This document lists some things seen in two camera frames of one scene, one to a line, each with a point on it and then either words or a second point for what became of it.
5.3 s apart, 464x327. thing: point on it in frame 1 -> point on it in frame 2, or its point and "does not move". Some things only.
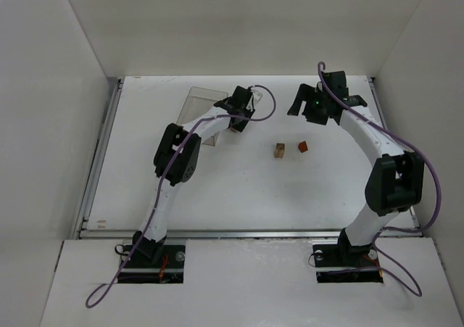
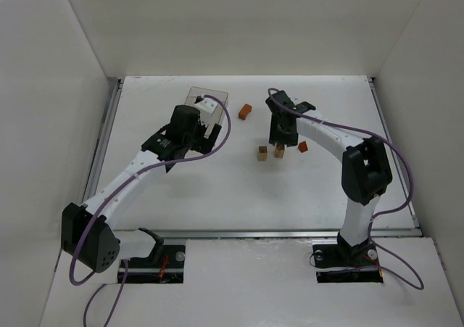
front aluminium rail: [228, 233] does not move
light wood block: [235, 130] -> [262, 153]
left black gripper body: [238, 121] -> [204, 138]
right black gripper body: [304, 97] -> [283, 130]
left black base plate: [155, 264] does not move
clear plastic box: [198, 101] does not move
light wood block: [279, 151] does not move
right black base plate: [342, 264] does not move
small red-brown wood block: [302, 146] does not move
